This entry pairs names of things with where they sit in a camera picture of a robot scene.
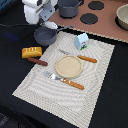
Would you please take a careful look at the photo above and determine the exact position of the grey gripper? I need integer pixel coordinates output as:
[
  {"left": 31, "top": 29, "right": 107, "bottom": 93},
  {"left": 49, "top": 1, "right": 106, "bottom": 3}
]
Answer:
[{"left": 40, "top": 2, "right": 55, "bottom": 21}]

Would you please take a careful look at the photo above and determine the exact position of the small white bottle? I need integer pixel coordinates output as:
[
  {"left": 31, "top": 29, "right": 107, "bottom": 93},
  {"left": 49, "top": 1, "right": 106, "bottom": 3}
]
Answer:
[{"left": 44, "top": 21, "right": 58, "bottom": 29}]

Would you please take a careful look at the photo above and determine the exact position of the light blue milk carton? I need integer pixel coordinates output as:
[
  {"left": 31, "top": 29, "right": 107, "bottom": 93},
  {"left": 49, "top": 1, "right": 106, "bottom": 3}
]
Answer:
[{"left": 74, "top": 33, "right": 89, "bottom": 50}]

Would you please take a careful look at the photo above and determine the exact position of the yellow toy bread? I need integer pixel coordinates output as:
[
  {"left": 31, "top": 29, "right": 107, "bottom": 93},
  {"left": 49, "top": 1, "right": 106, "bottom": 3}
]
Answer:
[{"left": 22, "top": 47, "right": 42, "bottom": 58}]

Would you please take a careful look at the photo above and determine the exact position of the red-brown sausage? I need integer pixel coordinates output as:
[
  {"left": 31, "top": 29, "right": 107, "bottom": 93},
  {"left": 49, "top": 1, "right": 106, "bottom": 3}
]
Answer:
[{"left": 28, "top": 58, "right": 48, "bottom": 66}]

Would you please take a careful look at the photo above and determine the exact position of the grey frying pan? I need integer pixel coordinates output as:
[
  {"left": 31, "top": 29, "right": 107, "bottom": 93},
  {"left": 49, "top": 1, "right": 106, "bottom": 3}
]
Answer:
[{"left": 34, "top": 25, "right": 73, "bottom": 46}]

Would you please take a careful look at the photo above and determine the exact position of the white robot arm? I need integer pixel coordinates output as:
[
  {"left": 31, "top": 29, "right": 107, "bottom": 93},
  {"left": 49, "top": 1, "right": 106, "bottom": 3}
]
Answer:
[{"left": 22, "top": 0, "right": 55, "bottom": 24}]

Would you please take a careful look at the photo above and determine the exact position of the dark grey cooking pot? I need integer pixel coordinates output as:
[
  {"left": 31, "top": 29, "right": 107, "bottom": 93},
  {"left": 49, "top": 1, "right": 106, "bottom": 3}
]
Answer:
[{"left": 57, "top": 0, "right": 83, "bottom": 18}]

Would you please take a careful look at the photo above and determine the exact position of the black burner disc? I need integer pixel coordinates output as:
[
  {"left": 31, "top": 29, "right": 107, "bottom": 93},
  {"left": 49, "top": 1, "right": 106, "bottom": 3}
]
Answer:
[
  {"left": 88, "top": 1, "right": 104, "bottom": 10},
  {"left": 80, "top": 13, "right": 98, "bottom": 25}
]

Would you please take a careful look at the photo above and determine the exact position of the pink stove board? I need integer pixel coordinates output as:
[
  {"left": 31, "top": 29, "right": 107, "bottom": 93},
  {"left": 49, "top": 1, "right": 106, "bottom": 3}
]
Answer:
[{"left": 47, "top": 0, "right": 128, "bottom": 43}]

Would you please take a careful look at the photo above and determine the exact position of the round wooden plate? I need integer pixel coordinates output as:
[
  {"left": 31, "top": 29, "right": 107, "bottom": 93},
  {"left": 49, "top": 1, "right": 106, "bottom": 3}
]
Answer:
[{"left": 55, "top": 55, "right": 83, "bottom": 79}]

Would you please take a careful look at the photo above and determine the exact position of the beige bowl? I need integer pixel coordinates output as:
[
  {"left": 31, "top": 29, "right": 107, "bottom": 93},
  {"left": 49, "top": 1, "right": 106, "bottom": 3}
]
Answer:
[{"left": 116, "top": 4, "right": 128, "bottom": 31}]

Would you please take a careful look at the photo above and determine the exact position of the beige woven placemat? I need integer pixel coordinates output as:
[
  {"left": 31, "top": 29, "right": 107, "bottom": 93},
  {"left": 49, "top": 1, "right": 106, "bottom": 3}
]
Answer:
[{"left": 13, "top": 32, "right": 114, "bottom": 128}]

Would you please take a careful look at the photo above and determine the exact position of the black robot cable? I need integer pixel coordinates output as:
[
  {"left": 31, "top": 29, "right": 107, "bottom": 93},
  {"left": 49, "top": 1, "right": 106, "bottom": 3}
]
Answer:
[{"left": 0, "top": 21, "right": 28, "bottom": 28}]

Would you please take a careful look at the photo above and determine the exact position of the knife with orange handle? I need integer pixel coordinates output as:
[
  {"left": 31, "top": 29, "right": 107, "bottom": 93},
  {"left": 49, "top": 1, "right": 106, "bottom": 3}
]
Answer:
[{"left": 58, "top": 49, "right": 97, "bottom": 63}]

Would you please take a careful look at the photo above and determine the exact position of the fork with orange handle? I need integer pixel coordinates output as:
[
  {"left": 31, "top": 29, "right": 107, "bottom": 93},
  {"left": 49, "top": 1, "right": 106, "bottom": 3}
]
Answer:
[{"left": 43, "top": 71, "right": 84, "bottom": 90}]

